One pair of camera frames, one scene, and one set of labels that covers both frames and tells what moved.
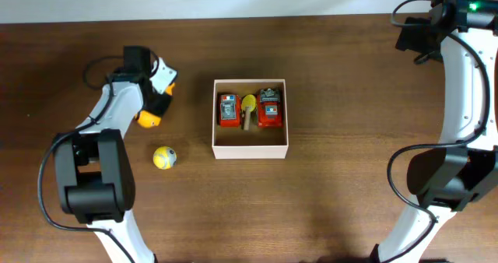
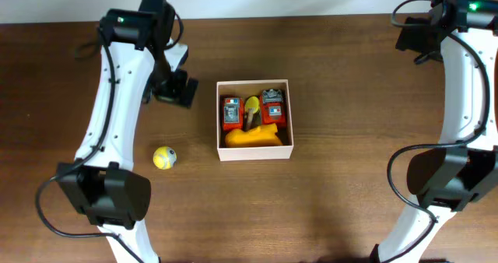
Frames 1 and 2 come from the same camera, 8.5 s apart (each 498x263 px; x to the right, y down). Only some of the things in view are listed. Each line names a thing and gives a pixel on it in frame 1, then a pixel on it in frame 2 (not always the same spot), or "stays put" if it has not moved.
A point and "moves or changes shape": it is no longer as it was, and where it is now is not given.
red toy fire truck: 269,108 stays put
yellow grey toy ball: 164,158 stays put
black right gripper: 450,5 stays put
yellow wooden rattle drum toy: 248,103 moves or changes shape
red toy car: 229,110 moves or changes shape
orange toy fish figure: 150,116 to 262,135
